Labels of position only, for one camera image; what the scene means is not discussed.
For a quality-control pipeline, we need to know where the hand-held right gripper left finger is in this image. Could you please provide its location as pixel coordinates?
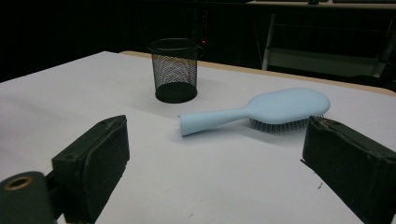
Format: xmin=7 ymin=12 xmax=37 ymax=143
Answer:
xmin=50 ymin=115 xmax=131 ymax=224

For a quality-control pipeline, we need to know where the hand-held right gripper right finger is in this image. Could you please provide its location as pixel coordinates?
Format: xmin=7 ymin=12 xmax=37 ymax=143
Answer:
xmin=300 ymin=115 xmax=396 ymax=224

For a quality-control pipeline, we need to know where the light blue hairbrush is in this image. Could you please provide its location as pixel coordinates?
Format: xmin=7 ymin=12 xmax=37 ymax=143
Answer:
xmin=177 ymin=87 xmax=332 ymax=138

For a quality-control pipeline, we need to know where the black mesh pen holder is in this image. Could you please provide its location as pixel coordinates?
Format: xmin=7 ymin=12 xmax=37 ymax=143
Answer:
xmin=148 ymin=37 xmax=205 ymax=105

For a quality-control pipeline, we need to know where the desk with white metal legs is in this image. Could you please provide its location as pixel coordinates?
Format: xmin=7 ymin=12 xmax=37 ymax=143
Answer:
xmin=248 ymin=0 xmax=396 ymax=79

